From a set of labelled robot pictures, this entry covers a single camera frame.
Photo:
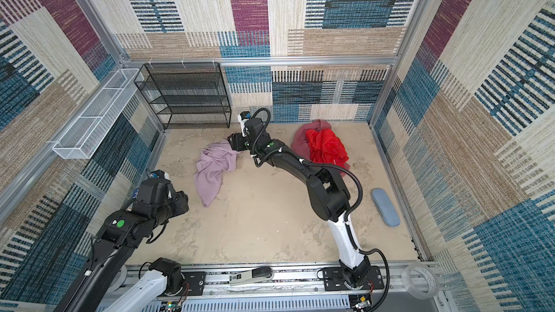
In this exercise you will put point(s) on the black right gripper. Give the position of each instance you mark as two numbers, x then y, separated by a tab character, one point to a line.
237	142

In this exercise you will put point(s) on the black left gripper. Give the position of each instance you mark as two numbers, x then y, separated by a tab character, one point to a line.
182	201

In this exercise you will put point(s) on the lilac ribbed cloth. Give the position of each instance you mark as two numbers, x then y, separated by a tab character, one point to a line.
214	160

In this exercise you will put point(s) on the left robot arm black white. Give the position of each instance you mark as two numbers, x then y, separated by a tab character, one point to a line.
121	234

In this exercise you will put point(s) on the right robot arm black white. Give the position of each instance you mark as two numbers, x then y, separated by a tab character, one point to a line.
334	193

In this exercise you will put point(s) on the mauve pink cloth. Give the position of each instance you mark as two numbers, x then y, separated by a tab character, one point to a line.
300	143

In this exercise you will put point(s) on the red fuzzy cloth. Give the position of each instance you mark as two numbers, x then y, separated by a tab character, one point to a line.
326	147

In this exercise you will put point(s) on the blue glasses case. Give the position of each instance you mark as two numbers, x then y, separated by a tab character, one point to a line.
385	207

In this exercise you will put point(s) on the clear tape roll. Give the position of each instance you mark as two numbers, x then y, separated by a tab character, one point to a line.
420	281

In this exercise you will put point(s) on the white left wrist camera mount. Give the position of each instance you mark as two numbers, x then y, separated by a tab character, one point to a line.
158	174

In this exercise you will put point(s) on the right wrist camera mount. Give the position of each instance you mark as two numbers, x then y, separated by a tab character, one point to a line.
244	116

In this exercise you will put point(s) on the black wire mesh shelf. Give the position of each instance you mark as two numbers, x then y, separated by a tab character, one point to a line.
186	95

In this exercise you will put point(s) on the white wire mesh basket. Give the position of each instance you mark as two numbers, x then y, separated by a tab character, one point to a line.
90	128

